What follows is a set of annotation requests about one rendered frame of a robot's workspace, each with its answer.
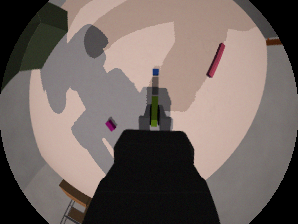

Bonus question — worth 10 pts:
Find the magenta rod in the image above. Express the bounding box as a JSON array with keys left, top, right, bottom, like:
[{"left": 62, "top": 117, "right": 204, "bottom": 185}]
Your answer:
[{"left": 105, "top": 119, "right": 116, "bottom": 131}]

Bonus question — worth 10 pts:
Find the grey rod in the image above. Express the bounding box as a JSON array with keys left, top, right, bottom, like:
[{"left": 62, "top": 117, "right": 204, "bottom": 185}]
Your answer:
[{"left": 152, "top": 76, "right": 159, "bottom": 95}]

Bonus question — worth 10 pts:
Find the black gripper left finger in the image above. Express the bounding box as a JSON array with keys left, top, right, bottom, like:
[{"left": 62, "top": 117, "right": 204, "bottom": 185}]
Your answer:
[{"left": 139, "top": 104, "right": 152, "bottom": 130}]

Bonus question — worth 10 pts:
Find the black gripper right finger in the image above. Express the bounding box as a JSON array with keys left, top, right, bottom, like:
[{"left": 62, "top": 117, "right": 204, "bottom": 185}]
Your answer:
[{"left": 157, "top": 105, "right": 172, "bottom": 131}]

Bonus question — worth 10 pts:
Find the lime green rod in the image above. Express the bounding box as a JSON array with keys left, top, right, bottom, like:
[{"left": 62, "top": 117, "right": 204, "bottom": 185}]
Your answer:
[{"left": 151, "top": 96, "right": 158, "bottom": 127}]

